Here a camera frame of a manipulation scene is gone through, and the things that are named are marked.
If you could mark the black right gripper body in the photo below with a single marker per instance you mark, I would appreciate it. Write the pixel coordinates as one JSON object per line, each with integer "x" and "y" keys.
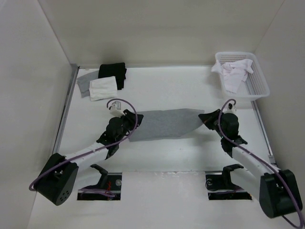
{"x": 211, "y": 122}

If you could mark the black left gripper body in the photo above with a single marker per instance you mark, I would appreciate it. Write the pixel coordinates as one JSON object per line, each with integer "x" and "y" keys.
{"x": 128, "y": 123}

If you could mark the grey tank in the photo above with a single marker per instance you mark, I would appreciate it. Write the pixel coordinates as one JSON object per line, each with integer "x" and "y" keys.
{"x": 167, "y": 124}
{"x": 84, "y": 83}

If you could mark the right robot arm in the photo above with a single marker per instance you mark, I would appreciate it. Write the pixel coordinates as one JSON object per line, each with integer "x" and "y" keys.
{"x": 275, "y": 189}

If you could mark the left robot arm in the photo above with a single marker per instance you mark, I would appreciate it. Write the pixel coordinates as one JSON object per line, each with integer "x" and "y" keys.
{"x": 57, "y": 178}

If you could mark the folded white tank top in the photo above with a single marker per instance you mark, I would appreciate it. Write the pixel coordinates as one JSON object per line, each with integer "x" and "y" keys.
{"x": 103, "y": 88}

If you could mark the white tank top in basket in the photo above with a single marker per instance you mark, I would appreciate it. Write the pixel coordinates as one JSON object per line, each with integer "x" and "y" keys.
{"x": 233, "y": 73}

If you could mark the folded black tank top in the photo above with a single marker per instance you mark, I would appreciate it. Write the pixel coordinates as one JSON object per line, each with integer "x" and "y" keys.
{"x": 118, "y": 70}

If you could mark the folded grey tank top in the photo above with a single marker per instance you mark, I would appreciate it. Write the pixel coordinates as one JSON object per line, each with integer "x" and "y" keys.
{"x": 84, "y": 83}

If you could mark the white plastic laundry basket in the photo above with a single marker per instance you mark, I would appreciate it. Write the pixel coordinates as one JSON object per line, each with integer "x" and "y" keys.
{"x": 255, "y": 86}

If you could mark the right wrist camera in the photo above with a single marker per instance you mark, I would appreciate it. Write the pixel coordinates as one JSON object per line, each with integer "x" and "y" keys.
{"x": 231, "y": 109}

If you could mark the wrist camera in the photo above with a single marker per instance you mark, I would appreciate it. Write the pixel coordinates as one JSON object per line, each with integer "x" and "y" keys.
{"x": 231, "y": 109}
{"x": 115, "y": 109}

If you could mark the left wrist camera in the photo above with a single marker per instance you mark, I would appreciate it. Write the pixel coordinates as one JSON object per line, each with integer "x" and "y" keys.
{"x": 115, "y": 109}

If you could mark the right metal table rail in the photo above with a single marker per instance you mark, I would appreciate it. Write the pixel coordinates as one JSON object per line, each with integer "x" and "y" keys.
{"x": 263, "y": 133}

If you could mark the metal table rail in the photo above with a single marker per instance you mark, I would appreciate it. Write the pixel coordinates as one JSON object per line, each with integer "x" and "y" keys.
{"x": 263, "y": 133}
{"x": 67, "y": 103}

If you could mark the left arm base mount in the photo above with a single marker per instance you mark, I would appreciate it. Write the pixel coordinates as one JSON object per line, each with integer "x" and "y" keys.
{"x": 99, "y": 184}

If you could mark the left metal table rail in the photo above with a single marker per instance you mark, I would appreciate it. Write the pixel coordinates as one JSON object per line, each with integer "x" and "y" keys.
{"x": 67, "y": 103}

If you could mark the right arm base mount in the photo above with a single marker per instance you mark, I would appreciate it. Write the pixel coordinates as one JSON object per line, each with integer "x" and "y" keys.
{"x": 220, "y": 186}

